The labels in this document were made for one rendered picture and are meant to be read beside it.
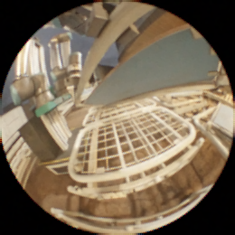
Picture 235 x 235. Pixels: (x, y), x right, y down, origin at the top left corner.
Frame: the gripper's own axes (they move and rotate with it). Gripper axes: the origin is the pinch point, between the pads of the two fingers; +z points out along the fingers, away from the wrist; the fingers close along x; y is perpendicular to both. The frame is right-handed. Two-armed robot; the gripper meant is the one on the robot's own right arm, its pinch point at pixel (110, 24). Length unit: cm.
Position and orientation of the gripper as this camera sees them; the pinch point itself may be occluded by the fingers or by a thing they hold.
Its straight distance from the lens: 10.9
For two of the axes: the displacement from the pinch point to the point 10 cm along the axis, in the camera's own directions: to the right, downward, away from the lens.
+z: 1.8, 9.8, 1.2
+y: -5.4, 0.0, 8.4
